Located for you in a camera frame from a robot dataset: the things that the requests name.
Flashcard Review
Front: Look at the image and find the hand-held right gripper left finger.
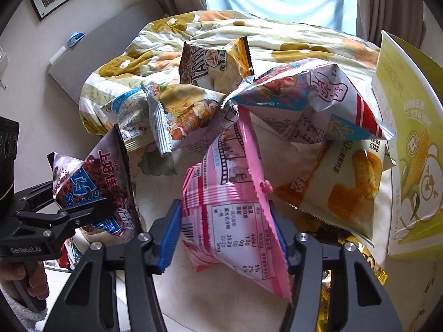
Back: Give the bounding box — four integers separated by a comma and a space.
42, 199, 182, 332

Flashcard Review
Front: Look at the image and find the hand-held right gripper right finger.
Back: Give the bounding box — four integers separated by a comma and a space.
268, 199, 404, 332

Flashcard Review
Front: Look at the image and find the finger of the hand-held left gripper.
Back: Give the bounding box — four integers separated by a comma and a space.
14, 180, 61, 211
14, 199, 115, 250

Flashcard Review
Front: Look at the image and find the brown chocolate snack bag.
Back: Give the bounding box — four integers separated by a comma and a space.
47, 124, 142, 243

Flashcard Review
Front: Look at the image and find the pink snack bag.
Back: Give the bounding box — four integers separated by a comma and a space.
180, 105, 293, 307

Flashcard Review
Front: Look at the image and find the yellow-green cardboard box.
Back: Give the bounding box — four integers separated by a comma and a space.
371, 29, 443, 332

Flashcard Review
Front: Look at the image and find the brown yellow chips bag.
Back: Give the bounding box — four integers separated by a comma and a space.
178, 36, 255, 92

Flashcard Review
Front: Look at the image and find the person's left forearm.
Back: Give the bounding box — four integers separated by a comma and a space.
0, 284, 47, 332

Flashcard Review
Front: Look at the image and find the person's left hand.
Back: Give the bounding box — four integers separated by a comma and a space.
24, 260, 49, 299

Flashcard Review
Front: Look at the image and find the red white snack packet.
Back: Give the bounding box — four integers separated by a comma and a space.
60, 230, 92, 270

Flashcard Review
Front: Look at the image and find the orange white snack bag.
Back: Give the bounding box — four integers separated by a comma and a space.
275, 138, 397, 248

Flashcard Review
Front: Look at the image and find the gold foil snack packet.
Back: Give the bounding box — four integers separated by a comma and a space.
305, 228, 390, 332

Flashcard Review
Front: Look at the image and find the small blue white snack bag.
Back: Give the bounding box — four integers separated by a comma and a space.
100, 86, 156, 153

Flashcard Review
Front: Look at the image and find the silver cartoon snack bag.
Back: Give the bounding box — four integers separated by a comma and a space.
140, 81, 239, 158

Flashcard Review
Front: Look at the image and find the white red-striped snack bag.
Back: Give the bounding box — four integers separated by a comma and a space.
220, 60, 397, 144

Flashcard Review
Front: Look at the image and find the grey headboard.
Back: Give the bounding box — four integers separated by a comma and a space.
47, 0, 167, 106

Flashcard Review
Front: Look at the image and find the floral blanket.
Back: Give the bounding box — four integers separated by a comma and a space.
78, 10, 385, 332

